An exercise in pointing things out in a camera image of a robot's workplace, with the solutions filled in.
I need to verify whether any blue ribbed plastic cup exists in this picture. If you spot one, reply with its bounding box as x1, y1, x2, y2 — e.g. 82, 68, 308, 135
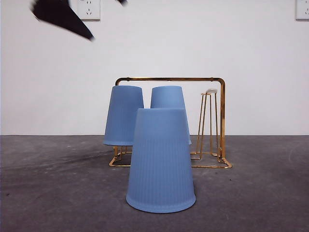
126, 108, 196, 214
150, 86, 193, 145
102, 85, 145, 147

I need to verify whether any white wall socket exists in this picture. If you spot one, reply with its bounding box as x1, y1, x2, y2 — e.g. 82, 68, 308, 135
295, 0, 309, 20
78, 0, 101, 21

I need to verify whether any gold wire cup holder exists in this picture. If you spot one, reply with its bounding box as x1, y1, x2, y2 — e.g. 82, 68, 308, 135
108, 76, 233, 169

